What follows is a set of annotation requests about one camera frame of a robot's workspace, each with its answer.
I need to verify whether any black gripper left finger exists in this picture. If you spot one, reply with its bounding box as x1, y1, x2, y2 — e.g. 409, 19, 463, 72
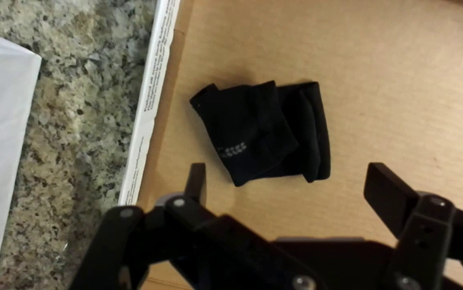
67, 161, 317, 290

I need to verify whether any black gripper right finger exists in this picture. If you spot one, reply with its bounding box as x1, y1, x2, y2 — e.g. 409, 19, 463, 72
363, 161, 463, 290

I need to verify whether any black sock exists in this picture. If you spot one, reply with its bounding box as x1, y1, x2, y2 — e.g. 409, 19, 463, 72
187, 78, 333, 188

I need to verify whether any cardboard tray with white rim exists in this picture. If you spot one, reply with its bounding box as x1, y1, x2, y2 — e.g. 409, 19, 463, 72
116, 0, 463, 290

